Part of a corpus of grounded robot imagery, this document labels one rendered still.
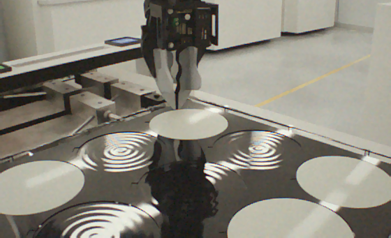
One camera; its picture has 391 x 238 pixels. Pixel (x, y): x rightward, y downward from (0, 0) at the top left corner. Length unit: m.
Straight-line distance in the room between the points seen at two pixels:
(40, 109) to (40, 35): 3.12
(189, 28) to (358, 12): 8.21
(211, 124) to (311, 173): 0.16
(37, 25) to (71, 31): 0.33
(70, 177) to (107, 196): 0.06
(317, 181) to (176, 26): 0.24
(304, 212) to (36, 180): 0.25
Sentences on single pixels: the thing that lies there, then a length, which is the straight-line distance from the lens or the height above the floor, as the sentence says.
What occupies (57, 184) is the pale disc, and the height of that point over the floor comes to 0.90.
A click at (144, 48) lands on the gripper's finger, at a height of 0.99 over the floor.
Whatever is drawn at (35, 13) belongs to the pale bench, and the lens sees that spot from 3.67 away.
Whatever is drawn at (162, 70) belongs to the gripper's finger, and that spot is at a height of 0.96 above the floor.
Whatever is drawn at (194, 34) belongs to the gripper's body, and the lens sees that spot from 0.46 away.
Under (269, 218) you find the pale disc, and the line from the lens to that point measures 0.32.
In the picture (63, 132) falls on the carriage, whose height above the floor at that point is 0.88.
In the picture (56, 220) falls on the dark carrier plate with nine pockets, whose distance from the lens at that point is 0.33.
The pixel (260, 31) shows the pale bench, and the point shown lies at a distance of 5.76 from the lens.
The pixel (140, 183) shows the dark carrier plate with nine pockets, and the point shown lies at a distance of 0.37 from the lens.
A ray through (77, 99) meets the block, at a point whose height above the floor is 0.91.
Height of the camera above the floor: 1.09
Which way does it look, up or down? 21 degrees down
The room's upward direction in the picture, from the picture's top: straight up
